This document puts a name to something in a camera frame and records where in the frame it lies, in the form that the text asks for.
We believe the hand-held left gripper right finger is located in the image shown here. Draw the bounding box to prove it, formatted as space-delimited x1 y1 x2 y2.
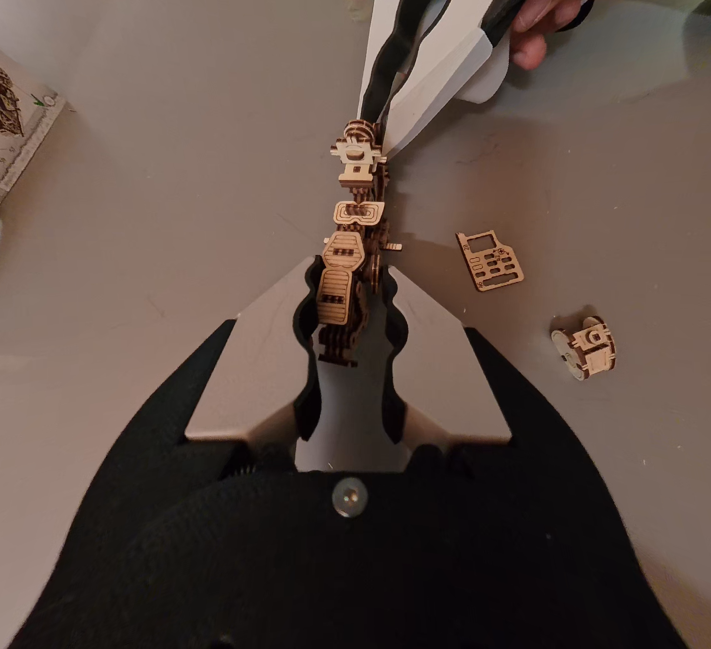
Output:
383 264 513 445

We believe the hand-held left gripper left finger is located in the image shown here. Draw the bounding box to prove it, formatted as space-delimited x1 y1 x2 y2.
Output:
184 254 324 443

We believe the wooden motorcycle model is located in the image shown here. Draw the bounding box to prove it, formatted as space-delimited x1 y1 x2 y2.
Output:
314 118 403 369

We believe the grey desk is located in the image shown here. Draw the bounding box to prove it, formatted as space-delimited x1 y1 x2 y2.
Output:
0 0 711 649

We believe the person's right hand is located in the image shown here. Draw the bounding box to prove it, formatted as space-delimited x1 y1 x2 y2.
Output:
510 0 660 71

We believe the small wooden cylinder assembly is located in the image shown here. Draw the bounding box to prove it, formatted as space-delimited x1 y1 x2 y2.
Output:
550 316 617 383

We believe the printed instruction booklet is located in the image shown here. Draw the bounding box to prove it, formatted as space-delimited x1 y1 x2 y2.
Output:
0 51 67 205

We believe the small slotted wooden puzzle frame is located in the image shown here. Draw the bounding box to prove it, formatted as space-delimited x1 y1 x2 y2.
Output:
455 229 526 294

